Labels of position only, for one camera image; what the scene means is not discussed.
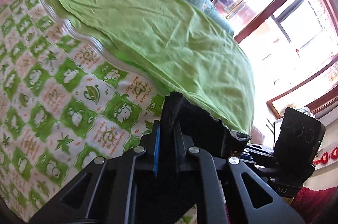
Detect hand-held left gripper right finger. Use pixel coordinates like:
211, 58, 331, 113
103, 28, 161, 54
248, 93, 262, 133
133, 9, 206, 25
173, 124, 307, 224

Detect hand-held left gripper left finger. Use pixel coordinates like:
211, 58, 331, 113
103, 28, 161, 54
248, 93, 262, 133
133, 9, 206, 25
28, 120, 161, 224

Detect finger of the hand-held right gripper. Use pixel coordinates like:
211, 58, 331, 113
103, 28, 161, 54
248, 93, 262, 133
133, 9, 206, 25
245, 144, 275, 154
241, 153, 276, 170

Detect black pants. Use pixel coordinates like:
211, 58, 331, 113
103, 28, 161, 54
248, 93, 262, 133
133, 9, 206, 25
160, 91, 252, 159

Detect person's right forearm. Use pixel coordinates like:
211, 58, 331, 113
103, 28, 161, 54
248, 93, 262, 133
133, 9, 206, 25
290, 186, 338, 224

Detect red heart decoration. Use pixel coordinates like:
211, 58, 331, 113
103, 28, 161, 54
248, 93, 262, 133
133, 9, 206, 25
313, 147, 338, 164

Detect green and white printed blanket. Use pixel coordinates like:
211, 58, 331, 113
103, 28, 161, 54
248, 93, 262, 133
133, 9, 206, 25
0, 0, 169, 223

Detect plain green bed sheet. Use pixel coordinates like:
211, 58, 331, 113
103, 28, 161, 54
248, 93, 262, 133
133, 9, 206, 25
42, 0, 256, 135

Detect red-brown wooden window frame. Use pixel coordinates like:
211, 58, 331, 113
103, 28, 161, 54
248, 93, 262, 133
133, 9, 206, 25
199, 0, 338, 119

